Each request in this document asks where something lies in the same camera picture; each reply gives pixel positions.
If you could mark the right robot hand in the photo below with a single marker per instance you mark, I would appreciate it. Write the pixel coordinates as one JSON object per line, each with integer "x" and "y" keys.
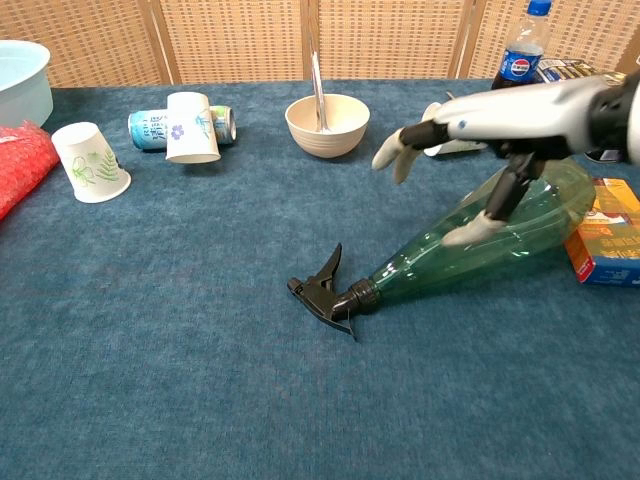
{"x": 525, "y": 117}

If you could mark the green transparent spray bottle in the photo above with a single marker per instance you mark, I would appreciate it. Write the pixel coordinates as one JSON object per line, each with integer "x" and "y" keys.
{"x": 545, "y": 220}

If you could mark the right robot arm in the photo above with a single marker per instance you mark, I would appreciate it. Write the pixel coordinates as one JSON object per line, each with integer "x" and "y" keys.
{"x": 634, "y": 120}

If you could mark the pepsi cola bottle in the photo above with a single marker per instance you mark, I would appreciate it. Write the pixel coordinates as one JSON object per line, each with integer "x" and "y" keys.
{"x": 520, "y": 60}

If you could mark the blue white carton box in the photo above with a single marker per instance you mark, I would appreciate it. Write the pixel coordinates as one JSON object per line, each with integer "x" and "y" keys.
{"x": 560, "y": 70}

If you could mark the paper cup dark green print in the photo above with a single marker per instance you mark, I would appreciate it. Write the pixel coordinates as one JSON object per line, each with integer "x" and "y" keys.
{"x": 455, "y": 148}

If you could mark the dark tin gold lid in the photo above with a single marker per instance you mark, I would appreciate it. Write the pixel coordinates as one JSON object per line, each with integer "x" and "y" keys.
{"x": 607, "y": 156}

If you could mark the yellow orange cardboard box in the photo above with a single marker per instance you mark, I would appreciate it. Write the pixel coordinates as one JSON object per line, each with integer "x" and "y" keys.
{"x": 615, "y": 250}

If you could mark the beige ribbed bowl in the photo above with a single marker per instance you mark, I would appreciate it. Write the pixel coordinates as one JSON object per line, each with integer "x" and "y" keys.
{"x": 325, "y": 137}

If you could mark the wicker folding screen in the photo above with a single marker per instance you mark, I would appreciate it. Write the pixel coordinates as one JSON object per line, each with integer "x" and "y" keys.
{"x": 240, "y": 40}

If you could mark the paper cup blue flower print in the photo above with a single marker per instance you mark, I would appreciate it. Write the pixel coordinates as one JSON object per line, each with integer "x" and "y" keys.
{"x": 190, "y": 130}

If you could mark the blue green beverage can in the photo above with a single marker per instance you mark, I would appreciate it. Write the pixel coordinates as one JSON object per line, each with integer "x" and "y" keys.
{"x": 147, "y": 130}

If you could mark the paper cup green leaf print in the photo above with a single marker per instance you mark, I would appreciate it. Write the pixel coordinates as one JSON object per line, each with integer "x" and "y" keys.
{"x": 92, "y": 165}

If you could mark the light blue plastic basin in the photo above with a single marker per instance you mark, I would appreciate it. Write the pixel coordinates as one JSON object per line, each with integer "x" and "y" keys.
{"x": 22, "y": 85}

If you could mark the red bubble wrap roll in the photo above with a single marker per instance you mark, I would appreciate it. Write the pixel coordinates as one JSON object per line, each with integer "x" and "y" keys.
{"x": 22, "y": 160}

